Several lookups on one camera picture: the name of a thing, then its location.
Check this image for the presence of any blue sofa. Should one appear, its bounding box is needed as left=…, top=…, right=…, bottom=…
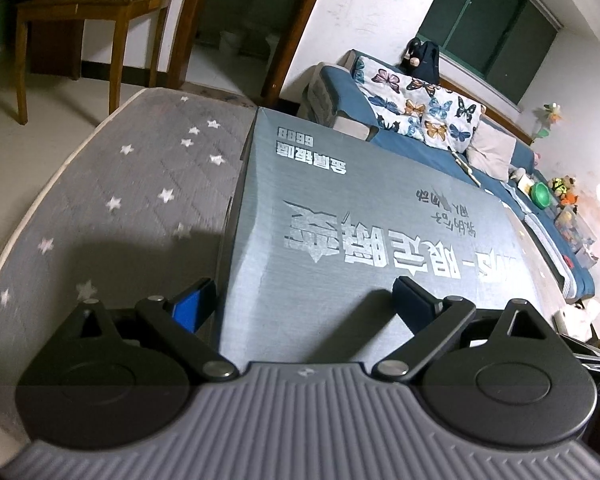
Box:
left=304, top=50, right=597, bottom=302

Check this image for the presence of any wooden door frame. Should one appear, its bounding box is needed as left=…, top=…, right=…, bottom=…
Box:
left=167, top=0, right=337, bottom=109

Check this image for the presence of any butterfly-patterned pillow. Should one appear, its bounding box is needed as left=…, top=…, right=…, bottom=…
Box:
left=352, top=55, right=484, bottom=154

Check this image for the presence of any flower pinwheel toy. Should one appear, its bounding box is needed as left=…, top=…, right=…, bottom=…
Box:
left=532, top=102, right=564, bottom=144

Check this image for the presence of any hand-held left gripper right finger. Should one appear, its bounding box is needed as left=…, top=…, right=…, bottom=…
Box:
left=372, top=278, right=551, bottom=383

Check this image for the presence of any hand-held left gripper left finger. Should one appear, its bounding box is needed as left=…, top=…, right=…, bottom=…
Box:
left=62, top=277, right=238, bottom=382

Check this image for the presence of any wooden side table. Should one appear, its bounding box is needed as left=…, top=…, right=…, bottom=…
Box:
left=15, top=0, right=177, bottom=125

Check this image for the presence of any grey pillow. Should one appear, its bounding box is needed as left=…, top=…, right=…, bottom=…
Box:
left=467, top=120, right=517, bottom=182

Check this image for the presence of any dark hanging bag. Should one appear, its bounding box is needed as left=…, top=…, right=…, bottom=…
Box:
left=399, top=37, right=441, bottom=81

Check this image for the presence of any dark grey cardboard box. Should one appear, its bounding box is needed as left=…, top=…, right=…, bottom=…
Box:
left=217, top=107, right=566, bottom=367

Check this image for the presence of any plush teddy bear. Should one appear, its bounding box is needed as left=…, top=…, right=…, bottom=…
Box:
left=550, top=175, right=580, bottom=200

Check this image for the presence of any green framed window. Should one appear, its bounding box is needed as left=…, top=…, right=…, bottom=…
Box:
left=416, top=0, right=564, bottom=107

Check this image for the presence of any clear plastic storage box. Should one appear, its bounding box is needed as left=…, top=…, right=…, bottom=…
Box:
left=554, top=207, right=599, bottom=264

